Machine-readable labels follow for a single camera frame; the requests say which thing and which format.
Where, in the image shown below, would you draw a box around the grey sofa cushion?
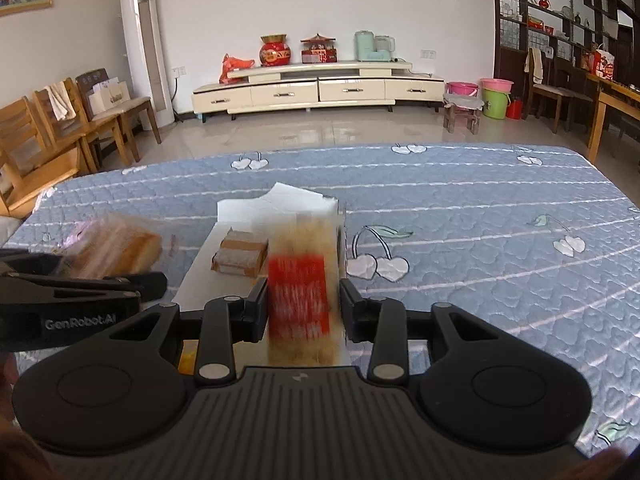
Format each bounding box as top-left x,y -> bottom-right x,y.
0,216 -> 26,251

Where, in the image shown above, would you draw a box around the brown wrapped packet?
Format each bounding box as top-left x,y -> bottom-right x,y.
211,226 -> 270,277

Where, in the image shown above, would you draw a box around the white towel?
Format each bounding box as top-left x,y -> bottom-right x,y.
45,80 -> 77,122

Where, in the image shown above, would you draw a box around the dark wooden display shelf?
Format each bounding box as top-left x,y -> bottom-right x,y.
492,0 -> 640,111

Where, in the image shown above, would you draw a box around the green bucket pink rim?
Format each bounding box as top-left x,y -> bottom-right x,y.
481,78 -> 512,120

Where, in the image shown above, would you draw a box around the cream cloth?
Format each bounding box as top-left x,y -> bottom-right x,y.
523,49 -> 544,85

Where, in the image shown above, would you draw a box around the yellow snack packet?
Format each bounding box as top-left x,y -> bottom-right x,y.
177,340 -> 202,376

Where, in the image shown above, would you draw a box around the dark brown wooden chair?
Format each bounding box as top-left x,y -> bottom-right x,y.
75,67 -> 162,162

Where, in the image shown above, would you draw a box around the clear bread bag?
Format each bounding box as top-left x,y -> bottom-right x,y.
64,211 -> 164,282

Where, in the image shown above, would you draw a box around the red gift box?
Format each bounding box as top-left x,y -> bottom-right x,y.
301,33 -> 337,65

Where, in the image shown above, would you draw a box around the mint green kitchen appliance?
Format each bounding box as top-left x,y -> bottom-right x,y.
354,30 -> 397,62

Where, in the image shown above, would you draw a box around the light wooden chair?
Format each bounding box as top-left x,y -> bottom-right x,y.
0,96 -> 82,219
32,77 -> 139,173

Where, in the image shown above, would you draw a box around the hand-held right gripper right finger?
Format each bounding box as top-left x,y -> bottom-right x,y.
340,280 -> 506,386

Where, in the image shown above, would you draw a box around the red and gold jar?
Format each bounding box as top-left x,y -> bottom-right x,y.
260,35 -> 292,67

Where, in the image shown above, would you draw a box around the white standing air conditioner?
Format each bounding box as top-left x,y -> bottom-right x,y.
119,0 -> 174,129

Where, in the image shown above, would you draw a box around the red gift bag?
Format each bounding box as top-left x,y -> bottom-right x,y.
581,44 -> 617,82

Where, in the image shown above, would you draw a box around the white paper bag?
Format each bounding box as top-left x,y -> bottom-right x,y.
92,77 -> 132,116

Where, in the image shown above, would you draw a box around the dark chair with cloth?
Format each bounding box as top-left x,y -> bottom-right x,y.
525,47 -> 594,134

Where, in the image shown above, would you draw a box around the wooden dining table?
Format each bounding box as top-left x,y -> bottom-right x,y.
584,72 -> 640,163

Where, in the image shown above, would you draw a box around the cream television cabinet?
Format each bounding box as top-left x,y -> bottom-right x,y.
192,60 -> 446,122

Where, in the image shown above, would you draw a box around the red plastic bag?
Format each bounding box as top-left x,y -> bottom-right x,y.
220,53 -> 256,85

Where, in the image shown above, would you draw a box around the small wooden stool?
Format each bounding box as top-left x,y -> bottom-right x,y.
442,92 -> 484,134

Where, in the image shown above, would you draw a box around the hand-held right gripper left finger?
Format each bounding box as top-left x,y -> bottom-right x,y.
107,277 -> 271,386

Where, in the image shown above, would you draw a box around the red label cracker packet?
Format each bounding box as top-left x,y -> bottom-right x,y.
265,212 -> 347,367

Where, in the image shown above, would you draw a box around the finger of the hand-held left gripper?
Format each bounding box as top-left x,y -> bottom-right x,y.
0,249 -> 64,277
0,272 -> 168,304

